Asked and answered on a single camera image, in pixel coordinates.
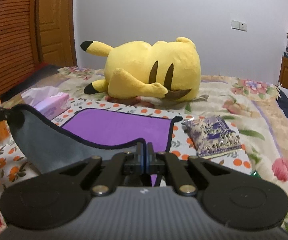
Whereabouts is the purple and grey towel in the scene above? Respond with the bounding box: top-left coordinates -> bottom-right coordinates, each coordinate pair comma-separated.
7,104 -> 183,174

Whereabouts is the purple snack packet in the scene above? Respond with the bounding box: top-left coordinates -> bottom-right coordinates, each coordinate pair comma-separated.
182,116 -> 242,159

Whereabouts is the orange print white cloth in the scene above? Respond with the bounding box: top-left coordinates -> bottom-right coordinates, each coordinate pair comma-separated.
0,96 -> 252,195

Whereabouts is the pink tissue box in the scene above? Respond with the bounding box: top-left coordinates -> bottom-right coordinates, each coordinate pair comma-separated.
21,86 -> 70,120

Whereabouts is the green snack bag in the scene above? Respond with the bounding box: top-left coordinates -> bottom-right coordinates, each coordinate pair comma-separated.
251,170 -> 261,178

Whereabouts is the floral bed blanket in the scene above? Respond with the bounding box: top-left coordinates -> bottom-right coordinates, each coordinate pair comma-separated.
0,66 -> 288,232

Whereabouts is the yellow Pikachu plush toy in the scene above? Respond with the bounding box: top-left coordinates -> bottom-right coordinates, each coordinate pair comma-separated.
81,37 -> 201,101

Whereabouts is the wooden door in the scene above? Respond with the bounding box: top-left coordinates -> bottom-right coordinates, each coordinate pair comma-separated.
35,0 -> 77,67

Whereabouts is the white wall switch plate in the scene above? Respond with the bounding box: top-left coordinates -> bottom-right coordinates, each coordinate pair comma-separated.
231,20 -> 247,32

